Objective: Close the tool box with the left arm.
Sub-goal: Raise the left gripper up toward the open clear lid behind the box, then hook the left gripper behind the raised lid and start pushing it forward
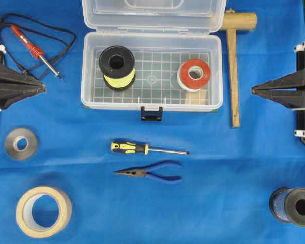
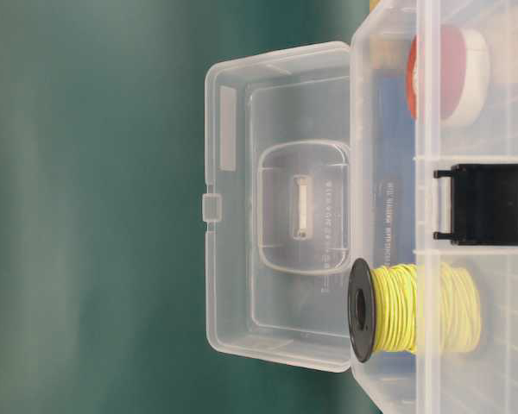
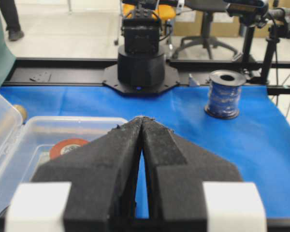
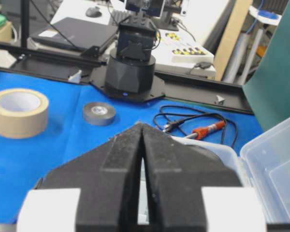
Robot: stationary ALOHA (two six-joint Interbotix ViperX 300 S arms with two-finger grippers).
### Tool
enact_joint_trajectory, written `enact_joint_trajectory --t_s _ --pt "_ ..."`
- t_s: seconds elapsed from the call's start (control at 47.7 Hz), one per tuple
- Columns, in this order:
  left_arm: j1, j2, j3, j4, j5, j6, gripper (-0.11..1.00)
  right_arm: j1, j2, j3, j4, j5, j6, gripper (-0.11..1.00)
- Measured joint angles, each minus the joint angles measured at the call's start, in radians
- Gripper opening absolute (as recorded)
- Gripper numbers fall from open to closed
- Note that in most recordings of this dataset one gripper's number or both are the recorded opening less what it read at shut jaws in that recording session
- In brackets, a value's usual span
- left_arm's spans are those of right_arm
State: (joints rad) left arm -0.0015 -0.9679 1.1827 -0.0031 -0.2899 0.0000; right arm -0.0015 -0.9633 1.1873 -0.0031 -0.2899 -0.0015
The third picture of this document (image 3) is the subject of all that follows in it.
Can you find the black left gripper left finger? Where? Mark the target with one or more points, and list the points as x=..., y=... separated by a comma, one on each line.
x=81, y=190

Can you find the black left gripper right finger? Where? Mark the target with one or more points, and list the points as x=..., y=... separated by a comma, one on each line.
x=194, y=190

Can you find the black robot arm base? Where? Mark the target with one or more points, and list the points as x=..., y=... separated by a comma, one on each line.
x=141, y=66

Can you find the clear plastic tool box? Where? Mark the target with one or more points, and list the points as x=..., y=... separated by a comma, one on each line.
x=14, y=145

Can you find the red round disc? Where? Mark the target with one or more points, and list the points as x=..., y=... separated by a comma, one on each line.
x=66, y=146

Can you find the blue table mat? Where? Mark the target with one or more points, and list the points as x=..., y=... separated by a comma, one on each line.
x=257, y=141

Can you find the orange chair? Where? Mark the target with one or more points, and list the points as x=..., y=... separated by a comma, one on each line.
x=165, y=12

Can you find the black office chair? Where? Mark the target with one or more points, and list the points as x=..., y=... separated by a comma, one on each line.
x=208, y=7

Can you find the person's dark leg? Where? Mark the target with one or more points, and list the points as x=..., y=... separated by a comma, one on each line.
x=10, y=15

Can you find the blue wire spool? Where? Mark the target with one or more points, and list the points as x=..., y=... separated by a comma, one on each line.
x=225, y=88

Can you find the black aluminium frame rail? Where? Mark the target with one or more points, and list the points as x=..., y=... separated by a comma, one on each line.
x=103, y=72

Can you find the black camera stand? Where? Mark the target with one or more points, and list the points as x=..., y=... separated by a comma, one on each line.
x=256, y=15

